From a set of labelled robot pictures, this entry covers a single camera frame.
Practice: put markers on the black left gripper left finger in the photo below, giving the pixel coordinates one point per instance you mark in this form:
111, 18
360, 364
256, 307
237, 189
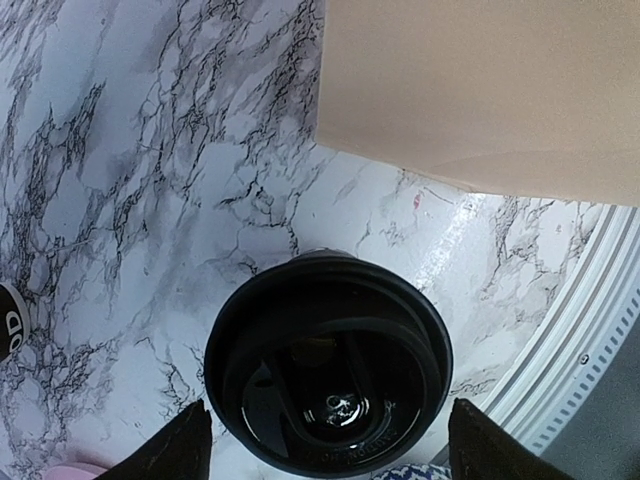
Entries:
179, 450

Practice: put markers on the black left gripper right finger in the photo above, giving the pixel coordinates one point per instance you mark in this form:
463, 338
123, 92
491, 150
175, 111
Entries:
481, 449

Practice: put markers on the single black paper cup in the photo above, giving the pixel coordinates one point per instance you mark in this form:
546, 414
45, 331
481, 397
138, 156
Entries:
328, 366

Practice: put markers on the stack of black paper cups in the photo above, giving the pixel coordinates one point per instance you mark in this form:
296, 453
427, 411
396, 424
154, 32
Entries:
15, 321

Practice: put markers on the brown paper takeout bag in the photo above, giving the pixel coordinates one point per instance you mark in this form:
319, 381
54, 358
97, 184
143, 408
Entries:
527, 98

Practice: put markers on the pink plastic plate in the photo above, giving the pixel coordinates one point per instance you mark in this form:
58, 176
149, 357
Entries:
74, 471

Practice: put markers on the aluminium front frame rail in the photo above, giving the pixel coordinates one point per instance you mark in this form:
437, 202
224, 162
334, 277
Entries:
578, 339

